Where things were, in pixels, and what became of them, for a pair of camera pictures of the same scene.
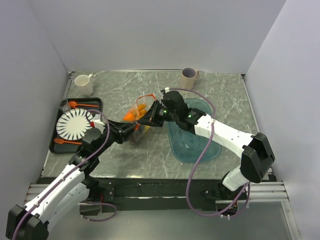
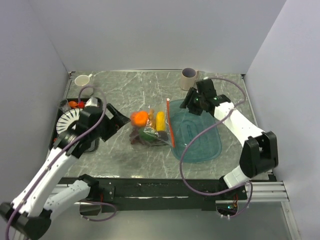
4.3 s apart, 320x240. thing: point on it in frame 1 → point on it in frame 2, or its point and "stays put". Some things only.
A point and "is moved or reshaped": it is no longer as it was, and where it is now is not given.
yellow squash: (146, 128) is moved or reshaped
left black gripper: (121, 130) → (116, 122)
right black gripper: (151, 117) → (188, 97)
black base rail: (171, 193) stays put
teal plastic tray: (189, 147) stays put
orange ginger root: (142, 111) is moved or reshaped
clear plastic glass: (64, 106) stays put
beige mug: (188, 77) stays put
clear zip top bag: (143, 104) → (152, 125)
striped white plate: (72, 124) stays put
